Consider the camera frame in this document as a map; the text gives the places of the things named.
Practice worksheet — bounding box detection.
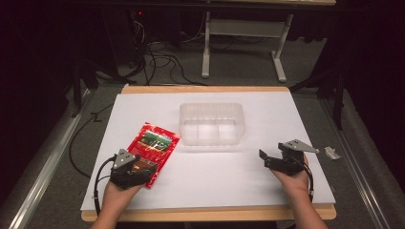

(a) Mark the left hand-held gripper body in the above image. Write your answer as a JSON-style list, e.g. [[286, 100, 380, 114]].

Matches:
[[109, 148, 155, 191]]

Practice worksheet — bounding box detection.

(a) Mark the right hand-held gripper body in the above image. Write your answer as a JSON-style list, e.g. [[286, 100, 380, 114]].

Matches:
[[263, 138, 320, 177]]

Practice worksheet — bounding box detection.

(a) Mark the red snack packet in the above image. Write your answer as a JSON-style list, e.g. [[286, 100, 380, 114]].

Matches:
[[126, 121, 181, 190]]

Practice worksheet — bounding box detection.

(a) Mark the clear plastic container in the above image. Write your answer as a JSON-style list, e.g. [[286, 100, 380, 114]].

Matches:
[[178, 102, 246, 147]]

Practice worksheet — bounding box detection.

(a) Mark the person's right hand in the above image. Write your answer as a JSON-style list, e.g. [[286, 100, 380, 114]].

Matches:
[[269, 154, 311, 199]]

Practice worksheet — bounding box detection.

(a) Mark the person's left hand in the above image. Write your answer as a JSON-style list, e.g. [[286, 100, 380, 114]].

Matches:
[[101, 180, 143, 215]]

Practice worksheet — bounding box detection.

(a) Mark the crumpled clear wrapper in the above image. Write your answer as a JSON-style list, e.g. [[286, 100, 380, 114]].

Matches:
[[324, 145, 342, 160]]

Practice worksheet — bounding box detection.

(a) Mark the white board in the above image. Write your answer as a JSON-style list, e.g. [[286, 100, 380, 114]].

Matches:
[[80, 91, 336, 212]]

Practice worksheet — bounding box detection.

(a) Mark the black metal stand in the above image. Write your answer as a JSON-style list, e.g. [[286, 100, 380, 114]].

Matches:
[[70, 60, 100, 118], [288, 68, 347, 131]]

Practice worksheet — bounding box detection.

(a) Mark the white metal stand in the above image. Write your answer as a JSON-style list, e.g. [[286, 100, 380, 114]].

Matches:
[[201, 10, 294, 84]]

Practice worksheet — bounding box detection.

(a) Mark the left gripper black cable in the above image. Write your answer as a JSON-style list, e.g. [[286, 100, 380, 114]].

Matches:
[[93, 155, 117, 216]]

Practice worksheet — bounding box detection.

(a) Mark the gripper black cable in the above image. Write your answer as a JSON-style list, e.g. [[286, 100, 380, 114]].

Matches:
[[93, 155, 117, 216], [294, 157, 316, 203]]

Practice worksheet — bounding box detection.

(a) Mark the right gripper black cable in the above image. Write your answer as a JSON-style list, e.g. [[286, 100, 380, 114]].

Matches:
[[294, 157, 316, 203]]

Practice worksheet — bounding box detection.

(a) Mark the black floor cable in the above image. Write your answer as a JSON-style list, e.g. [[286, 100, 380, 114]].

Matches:
[[68, 103, 115, 179]]

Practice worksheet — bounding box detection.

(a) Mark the tangle of black floor cables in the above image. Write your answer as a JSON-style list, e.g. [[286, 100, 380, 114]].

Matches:
[[95, 12, 208, 87]]

